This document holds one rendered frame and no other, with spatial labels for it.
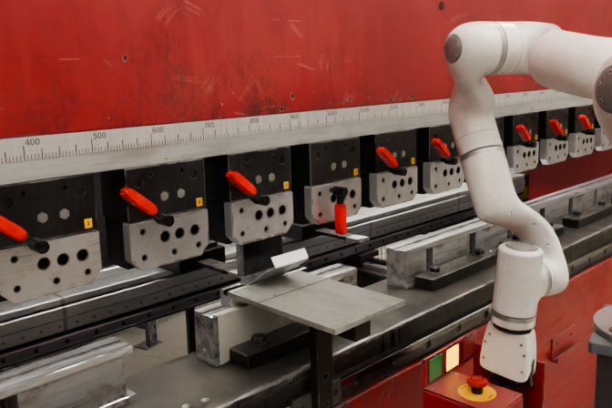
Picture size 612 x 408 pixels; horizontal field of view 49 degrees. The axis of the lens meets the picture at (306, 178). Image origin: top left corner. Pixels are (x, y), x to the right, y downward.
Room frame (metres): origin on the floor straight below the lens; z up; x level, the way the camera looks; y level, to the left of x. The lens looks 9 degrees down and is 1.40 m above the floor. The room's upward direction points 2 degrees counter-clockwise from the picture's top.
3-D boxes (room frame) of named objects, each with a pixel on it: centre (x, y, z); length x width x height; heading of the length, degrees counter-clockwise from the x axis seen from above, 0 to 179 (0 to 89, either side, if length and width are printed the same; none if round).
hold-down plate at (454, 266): (1.63, -0.38, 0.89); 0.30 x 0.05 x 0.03; 134
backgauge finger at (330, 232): (1.61, -0.04, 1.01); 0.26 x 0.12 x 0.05; 44
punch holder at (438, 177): (1.65, -0.32, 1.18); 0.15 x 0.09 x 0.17; 134
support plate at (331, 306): (1.14, -0.01, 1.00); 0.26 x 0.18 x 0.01; 44
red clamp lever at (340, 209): (1.31, -0.06, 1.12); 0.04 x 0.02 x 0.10; 44
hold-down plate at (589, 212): (2.19, -0.95, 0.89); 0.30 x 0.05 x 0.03; 134
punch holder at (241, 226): (1.23, 0.11, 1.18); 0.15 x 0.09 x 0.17; 134
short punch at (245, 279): (1.25, 0.09, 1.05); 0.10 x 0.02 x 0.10; 134
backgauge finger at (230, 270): (1.37, 0.21, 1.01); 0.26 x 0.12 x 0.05; 44
